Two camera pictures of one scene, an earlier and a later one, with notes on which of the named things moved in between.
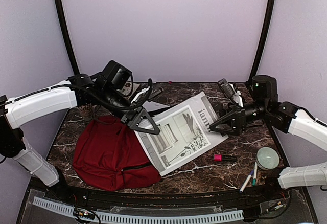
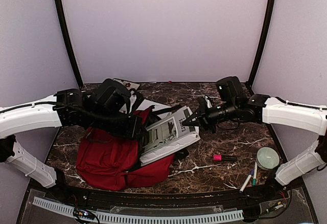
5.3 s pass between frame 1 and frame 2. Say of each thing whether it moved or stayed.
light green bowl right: stayed
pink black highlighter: stayed
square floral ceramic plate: stayed
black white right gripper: moved
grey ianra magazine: moved
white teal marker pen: stayed
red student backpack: moved
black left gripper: moved
